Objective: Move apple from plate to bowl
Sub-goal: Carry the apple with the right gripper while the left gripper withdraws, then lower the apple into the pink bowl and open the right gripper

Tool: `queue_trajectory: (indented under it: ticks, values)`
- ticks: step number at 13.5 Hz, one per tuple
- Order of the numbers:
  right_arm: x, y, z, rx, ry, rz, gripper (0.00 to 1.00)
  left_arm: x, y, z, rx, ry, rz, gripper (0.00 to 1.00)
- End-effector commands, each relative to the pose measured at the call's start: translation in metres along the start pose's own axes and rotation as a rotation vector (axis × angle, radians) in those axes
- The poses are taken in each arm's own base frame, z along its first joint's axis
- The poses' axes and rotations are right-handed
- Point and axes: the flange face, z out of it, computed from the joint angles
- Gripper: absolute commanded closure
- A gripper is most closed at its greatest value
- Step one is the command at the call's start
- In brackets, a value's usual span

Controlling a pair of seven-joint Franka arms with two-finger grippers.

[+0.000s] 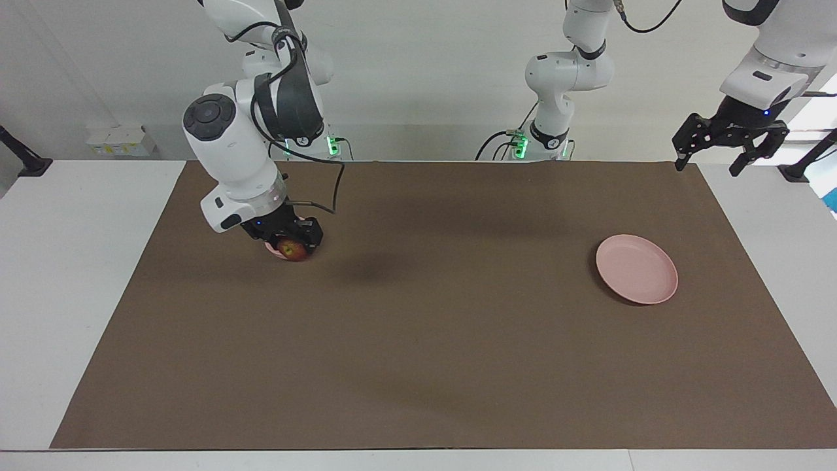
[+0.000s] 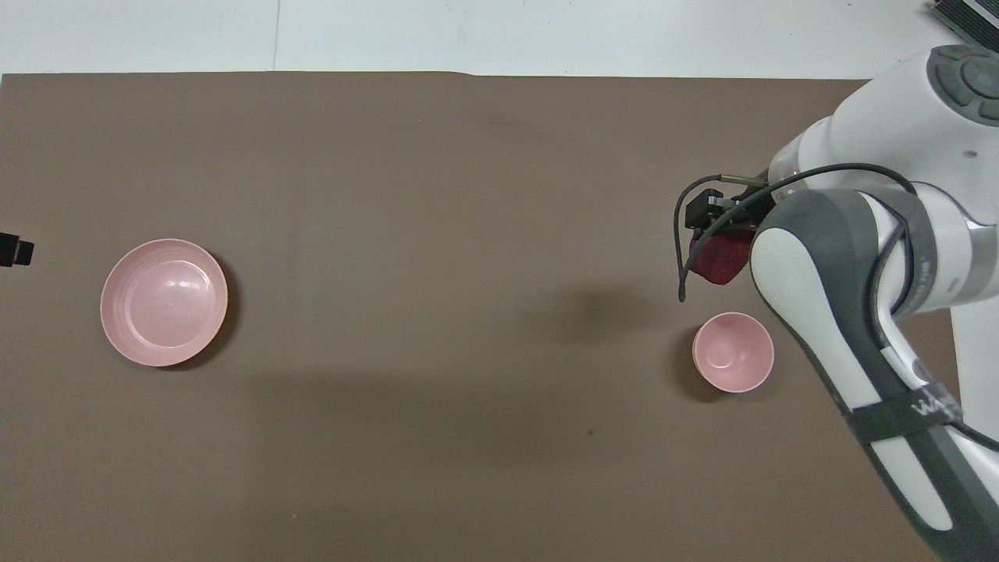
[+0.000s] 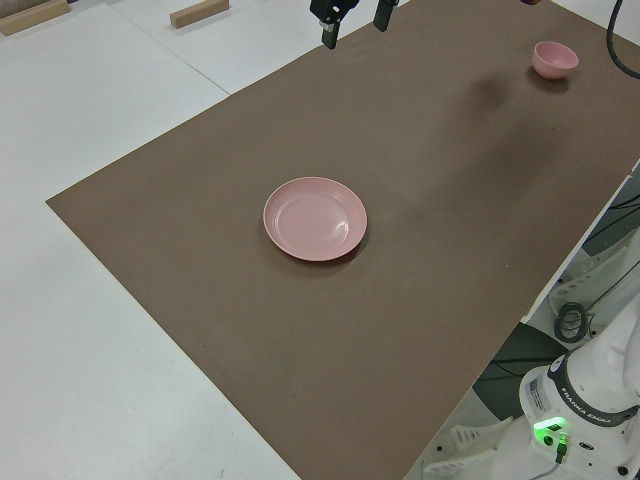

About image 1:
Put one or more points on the white socket box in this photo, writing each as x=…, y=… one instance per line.
x=121, y=142

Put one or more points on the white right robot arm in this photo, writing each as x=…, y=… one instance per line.
x=229, y=150

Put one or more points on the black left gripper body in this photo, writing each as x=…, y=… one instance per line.
x=749, y=116

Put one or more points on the black clamp stand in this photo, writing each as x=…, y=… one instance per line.
x=794, y=173
x=29, y=165

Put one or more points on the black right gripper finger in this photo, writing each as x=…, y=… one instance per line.
x=267, y=240
x=312, y=234

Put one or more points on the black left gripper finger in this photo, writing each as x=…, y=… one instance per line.
x=696, y=131
x=768, y=139

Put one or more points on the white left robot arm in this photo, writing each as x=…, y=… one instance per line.
x=569, y=72

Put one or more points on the red apple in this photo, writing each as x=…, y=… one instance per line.
x=292, y=250

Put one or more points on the blue object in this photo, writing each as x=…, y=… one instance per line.
x=832, y=199

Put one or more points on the pink bowl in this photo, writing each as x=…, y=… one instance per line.
x=270, y=249

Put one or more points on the pink plate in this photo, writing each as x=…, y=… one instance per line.
x=637, y=268

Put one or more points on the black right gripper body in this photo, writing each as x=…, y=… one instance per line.
x=274, y=226

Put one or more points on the brown table mat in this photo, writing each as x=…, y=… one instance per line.
x=418, y=340

